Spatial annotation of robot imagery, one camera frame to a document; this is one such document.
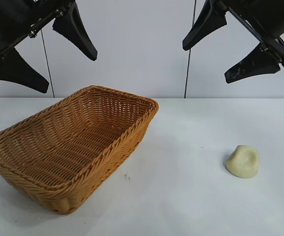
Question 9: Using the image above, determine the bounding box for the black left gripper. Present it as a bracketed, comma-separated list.
[0, 0, 98, 94]

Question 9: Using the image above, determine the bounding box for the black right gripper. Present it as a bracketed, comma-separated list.
[182, 0, 284, 85]

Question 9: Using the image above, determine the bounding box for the brown woven wicker basket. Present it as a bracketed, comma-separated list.
[0, 85, 160, 215]

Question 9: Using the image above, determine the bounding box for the pale yellow egg yolk pastry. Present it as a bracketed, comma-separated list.
[225, 145, 260, 177]

